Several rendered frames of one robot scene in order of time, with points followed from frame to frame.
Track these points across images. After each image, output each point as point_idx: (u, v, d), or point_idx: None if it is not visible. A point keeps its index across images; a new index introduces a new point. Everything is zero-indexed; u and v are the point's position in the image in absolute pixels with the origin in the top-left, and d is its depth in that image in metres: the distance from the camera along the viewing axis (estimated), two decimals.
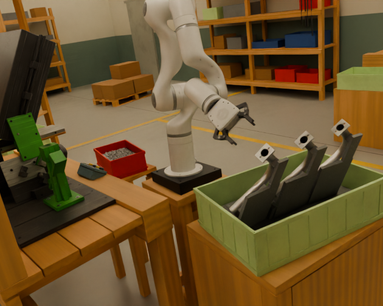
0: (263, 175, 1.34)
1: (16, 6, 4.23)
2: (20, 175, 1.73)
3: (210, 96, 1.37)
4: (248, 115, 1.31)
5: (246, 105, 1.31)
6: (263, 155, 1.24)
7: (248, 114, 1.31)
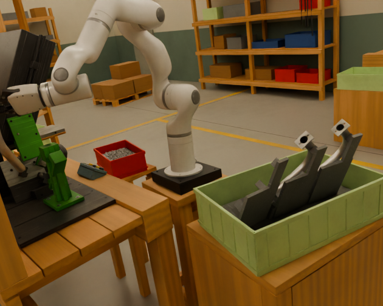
0: (5, 145, 1.25)
1: (16, 6, 4.23)
2: (20, 175, 1.73)
3: None
4: None
5: (2, 91, 1.22)
6: None
7: None
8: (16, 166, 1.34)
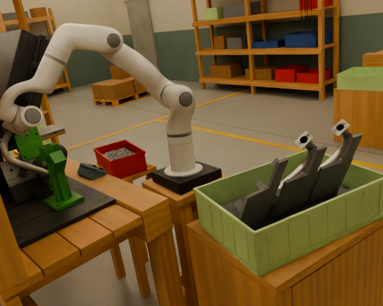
0: (11, 159, 1.67)
1: (16, 6, 4.23)
2: (20, 175, 1.73)
3: None
4: (5, 127, 1.65)
5: None
6: (11, 132, 1.68)
7: None
8: (36, 172, 1.74)
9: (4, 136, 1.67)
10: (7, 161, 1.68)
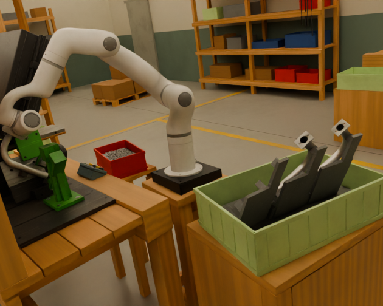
0: (11, 163, 1.69)
1: (16, 6, 4.23)
2: (20, 175, 1.73)
3: None
4: (5, 131, 1.68)
5: None
6: (11, 135, 1.71)
7: None
8: (35, 175, 1.77)
9: (4, 139, 1.69)
10: (6, 163, 1.71)
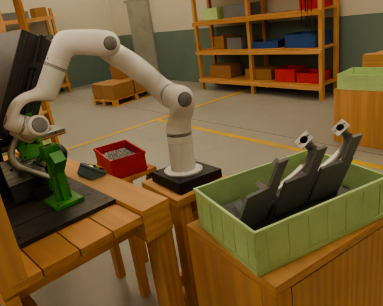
0: (19, 166, 1.71)
1: (16, 6, 4.23)
2: (20, 175, 1.73)
3: None
4: (6, 132, 1.67)
5: None
6: (18, 139, 1.72)
7: (6, 130, 1.67)
8: (42, 178, 1.79)
9: (11, 142, 1.71)
10: (14, 167, 1.72)
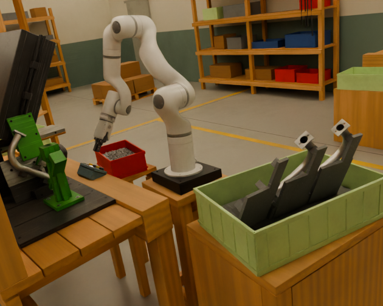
0: (19, 166, 1.71)
1: (16, 6, 4.23)
2: (20, 175, 1.73)
3: None
4: (95, 143, 2.02)
5: (96, 139, 2.05)
6: (18, 139, 1.72)
7: (96, 142, 2.03)
8: (42, 178, 1.79)
9: (11, 142, 1.71)
10: (14, 167, 1.72)
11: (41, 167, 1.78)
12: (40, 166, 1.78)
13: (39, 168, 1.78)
